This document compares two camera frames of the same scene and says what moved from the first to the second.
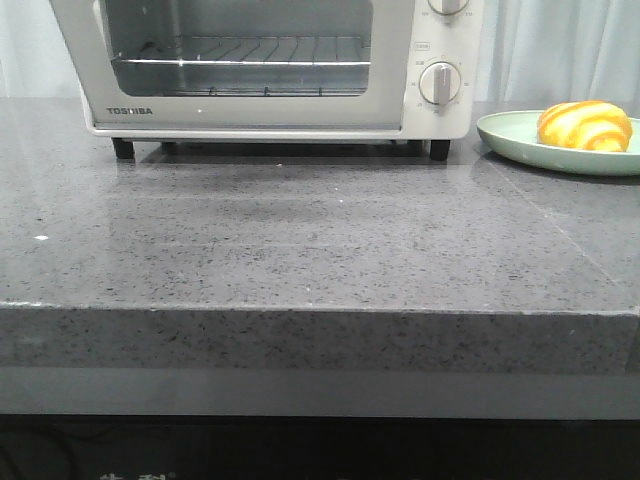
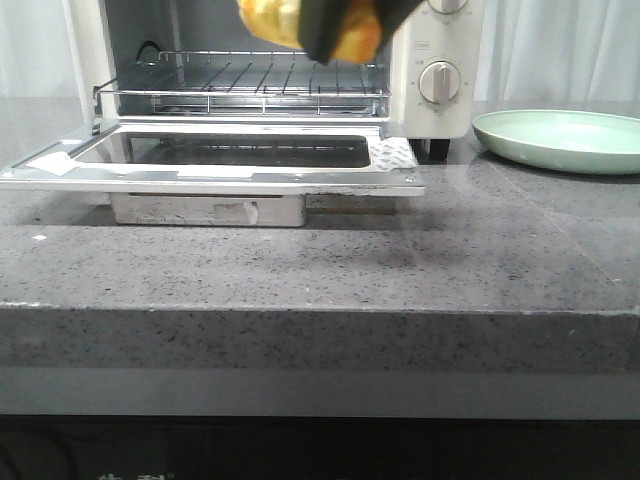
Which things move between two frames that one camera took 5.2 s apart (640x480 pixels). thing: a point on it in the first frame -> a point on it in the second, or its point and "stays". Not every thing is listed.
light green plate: [514, 135] stays
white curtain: [535, 54] stays
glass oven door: [266, 65] -> [250, 158]
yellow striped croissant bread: [587, 125] -> [277, 22]
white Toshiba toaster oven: [277, 72] stays
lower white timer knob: [439, 83] stays
